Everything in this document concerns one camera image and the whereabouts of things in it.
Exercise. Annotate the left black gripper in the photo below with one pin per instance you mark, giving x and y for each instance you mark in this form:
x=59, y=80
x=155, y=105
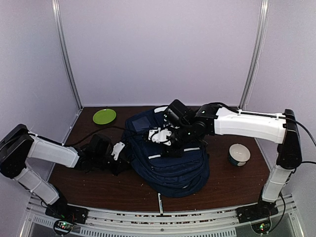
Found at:
x=118, y=169

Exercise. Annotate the green plate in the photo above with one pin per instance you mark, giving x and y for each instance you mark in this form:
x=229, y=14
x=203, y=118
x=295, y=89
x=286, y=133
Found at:
x=104, y=116

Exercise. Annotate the white teal bowl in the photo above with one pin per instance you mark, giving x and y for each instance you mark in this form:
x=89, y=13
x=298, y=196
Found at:
x=238, y=155

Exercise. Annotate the black capped marker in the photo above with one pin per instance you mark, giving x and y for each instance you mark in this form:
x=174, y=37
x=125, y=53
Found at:
x=160, y=204

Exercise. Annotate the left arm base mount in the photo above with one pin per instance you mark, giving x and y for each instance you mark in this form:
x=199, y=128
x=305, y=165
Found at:
x=65, y=223

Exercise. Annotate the right aluminium frame post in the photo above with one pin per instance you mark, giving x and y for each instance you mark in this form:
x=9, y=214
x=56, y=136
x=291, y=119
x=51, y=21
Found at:
x=254, y=62

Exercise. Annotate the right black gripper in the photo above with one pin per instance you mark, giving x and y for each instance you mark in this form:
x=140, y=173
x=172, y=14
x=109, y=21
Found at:
x=170, y=152

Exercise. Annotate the left aluminium frame post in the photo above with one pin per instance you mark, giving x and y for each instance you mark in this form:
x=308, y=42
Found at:
x=64, y=52

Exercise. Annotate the aluminium front rail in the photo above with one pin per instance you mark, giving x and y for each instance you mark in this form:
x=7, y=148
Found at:
x=221, y=222

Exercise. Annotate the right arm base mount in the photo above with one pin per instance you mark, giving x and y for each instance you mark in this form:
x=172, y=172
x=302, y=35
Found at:
x=259, y=216

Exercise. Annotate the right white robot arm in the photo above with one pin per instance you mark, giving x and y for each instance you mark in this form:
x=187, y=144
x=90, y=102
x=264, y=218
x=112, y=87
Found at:
x=217, y=118

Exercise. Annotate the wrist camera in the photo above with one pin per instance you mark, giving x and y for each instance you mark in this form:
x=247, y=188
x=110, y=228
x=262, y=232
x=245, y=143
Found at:
x=158, y=135
x=117, y=148

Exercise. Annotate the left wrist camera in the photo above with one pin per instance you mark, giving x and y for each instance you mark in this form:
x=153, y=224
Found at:
x=117, y=148

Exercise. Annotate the aluminium frame post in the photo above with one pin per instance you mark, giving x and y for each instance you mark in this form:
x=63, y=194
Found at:
x=64, y=52
x=254, y=62

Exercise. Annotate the navy blue backpack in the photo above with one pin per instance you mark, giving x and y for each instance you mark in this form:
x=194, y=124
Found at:
x=171, y=176

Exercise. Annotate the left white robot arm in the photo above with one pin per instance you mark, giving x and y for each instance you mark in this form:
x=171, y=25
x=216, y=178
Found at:
x=20, y=144

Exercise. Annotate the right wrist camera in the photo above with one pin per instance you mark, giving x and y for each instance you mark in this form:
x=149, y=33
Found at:
x=158, y=135

